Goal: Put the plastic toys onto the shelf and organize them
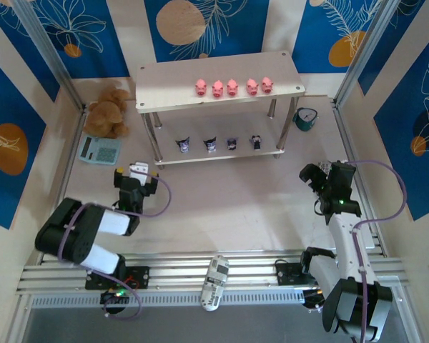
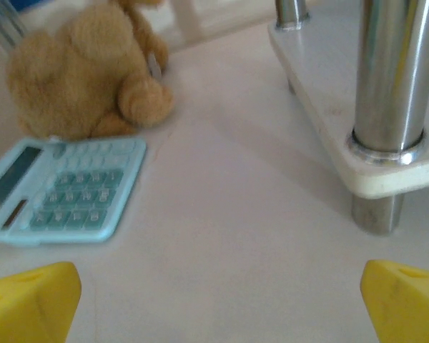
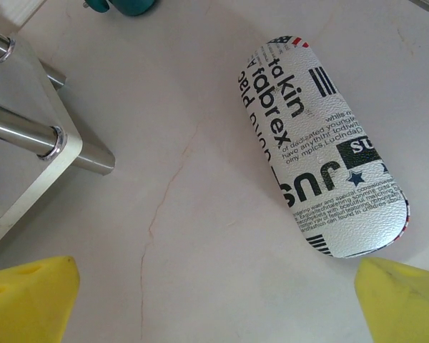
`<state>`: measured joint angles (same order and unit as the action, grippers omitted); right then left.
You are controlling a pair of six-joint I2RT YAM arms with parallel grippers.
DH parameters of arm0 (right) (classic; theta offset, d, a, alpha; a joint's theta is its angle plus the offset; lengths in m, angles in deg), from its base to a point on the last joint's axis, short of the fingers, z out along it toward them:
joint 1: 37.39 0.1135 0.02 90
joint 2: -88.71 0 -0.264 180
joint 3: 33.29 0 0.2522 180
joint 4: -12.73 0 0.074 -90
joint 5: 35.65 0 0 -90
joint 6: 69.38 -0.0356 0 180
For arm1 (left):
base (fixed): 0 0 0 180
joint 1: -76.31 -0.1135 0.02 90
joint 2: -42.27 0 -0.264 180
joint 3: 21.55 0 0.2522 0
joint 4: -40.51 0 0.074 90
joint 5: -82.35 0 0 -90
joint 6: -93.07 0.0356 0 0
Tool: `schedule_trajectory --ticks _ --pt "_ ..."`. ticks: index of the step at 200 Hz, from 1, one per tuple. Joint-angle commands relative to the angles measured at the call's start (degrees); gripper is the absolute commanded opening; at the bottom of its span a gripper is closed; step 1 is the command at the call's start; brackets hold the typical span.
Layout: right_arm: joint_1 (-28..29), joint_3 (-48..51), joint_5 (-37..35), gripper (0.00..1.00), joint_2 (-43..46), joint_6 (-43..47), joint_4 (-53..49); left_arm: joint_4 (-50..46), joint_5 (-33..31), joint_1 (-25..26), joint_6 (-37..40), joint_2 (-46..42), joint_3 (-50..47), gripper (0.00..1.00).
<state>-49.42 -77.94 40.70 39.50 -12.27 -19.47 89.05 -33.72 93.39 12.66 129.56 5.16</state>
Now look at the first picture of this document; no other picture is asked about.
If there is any two-tier wooden shelf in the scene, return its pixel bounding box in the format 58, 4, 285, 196
134, 50, 305, 171

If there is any light blue calculator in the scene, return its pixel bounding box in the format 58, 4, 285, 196
78, 135, 124, 166

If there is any brown plush toy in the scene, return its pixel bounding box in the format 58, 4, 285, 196
84, 86, 130, 139

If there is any teal alarm clock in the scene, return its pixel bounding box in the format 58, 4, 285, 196
294, 106, 319, 132

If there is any small circuit board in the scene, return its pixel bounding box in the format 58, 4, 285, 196
302, 287, 326, 314
99, 288, 132, 304

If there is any white printed cylindrical bottle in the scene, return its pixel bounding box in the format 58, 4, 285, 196
199, 254, 230, 312

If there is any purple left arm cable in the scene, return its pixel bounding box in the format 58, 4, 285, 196
56, 173, 173, 321

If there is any aluminium side rail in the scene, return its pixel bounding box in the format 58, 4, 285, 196
331, 99, 385, 255
39, 106, 87, 267

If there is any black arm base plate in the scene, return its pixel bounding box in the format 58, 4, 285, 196
275, 262, 307, 287
84, 266, 150, 290

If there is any aluminium mounting rail frame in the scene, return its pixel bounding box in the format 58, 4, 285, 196
16, 249, 407, 297

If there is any slotted grey cable duct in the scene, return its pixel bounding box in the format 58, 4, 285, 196
30, 291, 307, 310

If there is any aluminium frame post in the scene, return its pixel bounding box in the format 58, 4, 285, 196
334, 0, 393, 108
12, 0, 85, 111

